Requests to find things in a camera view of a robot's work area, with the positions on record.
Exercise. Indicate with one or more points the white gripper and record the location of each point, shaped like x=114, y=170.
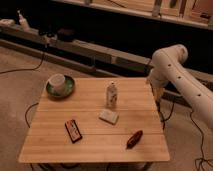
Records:
x=157, y=80

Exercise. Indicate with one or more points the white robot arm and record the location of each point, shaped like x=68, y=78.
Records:
x=167, y=67

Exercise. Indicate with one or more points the dark red oblong object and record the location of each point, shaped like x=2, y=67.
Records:
x=134, y=139

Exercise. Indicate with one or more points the pale rectangular sponge block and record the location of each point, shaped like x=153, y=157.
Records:
x=109, y=116

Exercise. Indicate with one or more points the wooden table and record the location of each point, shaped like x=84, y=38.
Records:
x=48, y=141

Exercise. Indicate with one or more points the green plate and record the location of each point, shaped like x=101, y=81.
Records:
x=69, y=88

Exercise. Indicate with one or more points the white cup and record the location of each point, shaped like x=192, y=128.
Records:
x=57, y=81

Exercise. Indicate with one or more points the black device on ledge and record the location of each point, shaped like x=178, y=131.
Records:
x=66, y=35

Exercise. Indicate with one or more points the white bottle on ledge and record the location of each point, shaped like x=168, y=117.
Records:
x=23, y=22

